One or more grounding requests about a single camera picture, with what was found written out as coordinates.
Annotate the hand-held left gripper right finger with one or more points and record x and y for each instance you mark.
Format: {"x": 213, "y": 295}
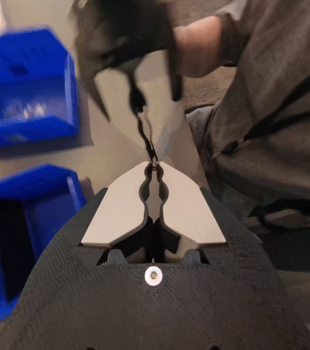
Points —
{"x": 193, "y": 213}

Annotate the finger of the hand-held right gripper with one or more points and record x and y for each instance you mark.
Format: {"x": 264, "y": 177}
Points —
{"x": 116, "y": 98}
{"x": 157, "y": 90}

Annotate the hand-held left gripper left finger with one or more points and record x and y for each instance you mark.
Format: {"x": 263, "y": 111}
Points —
{"x": 116, "y": 213}

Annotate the blue storage bin with divider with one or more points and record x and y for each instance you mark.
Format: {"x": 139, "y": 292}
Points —
{"x": 48, "y": 191}

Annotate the blue plastic storage bin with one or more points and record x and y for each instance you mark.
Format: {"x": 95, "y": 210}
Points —
{"x": 20, "y": 68}

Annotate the black bin divider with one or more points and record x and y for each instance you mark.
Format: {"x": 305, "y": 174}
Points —
{"x": 9, "y": 246}

